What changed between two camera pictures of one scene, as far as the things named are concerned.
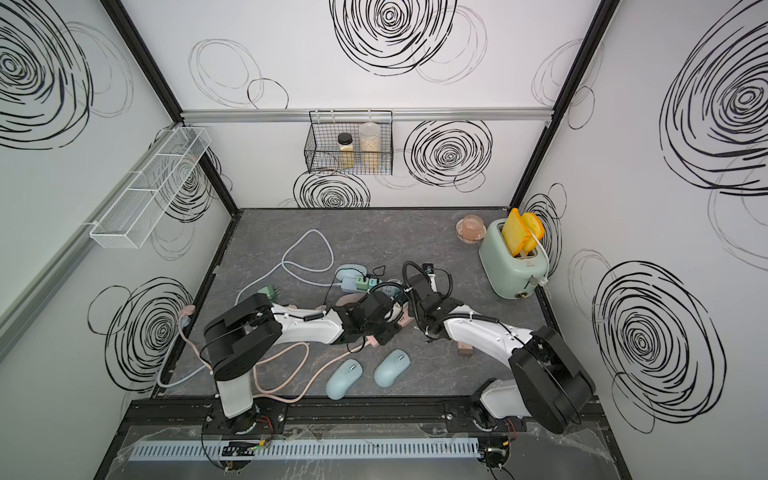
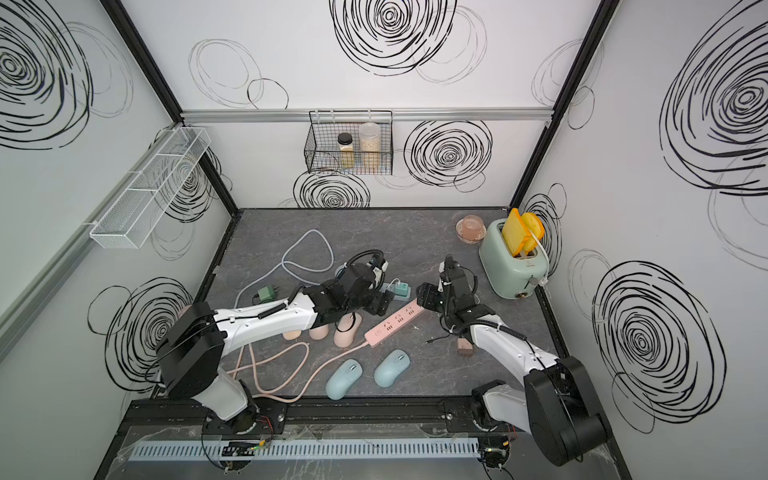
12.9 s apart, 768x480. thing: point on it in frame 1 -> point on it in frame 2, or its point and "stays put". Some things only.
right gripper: (441, 298) -> (427, 294)
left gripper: (392, 332) -> (381, 302)
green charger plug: (269, 290) stays put
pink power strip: (404, 319) stays put
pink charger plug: (464, 349) stays put
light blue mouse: (343, 378) stays put
